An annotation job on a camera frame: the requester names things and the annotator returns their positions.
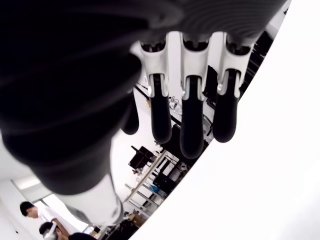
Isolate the black monitor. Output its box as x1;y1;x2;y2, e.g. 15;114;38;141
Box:
127;145;157;171

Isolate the person wearing headset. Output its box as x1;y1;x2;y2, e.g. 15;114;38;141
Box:
39;221;98;240

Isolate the white shelf unit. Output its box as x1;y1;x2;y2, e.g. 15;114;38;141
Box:
124;149;191;218

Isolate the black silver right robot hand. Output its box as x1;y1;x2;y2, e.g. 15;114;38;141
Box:
0;0;292;227

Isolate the person in white shirt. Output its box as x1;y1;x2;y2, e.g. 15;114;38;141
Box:
19;201;78;235

